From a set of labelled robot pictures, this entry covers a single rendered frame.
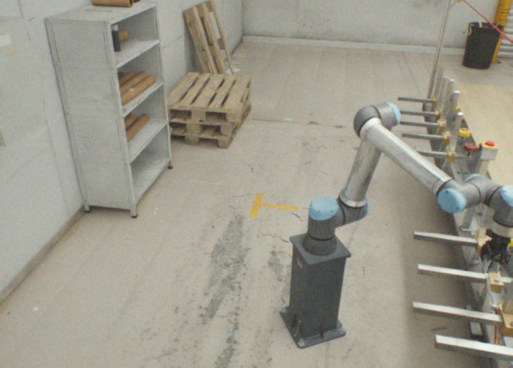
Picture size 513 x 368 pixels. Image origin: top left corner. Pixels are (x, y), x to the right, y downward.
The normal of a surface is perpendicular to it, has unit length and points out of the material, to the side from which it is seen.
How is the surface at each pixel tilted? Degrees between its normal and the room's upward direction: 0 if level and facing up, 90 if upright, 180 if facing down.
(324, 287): 90
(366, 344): 0
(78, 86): 90
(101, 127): 90
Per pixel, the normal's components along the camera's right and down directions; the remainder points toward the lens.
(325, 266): 0.36, 0.47
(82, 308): 0.03, -0.87
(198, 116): -0.10, 0.49
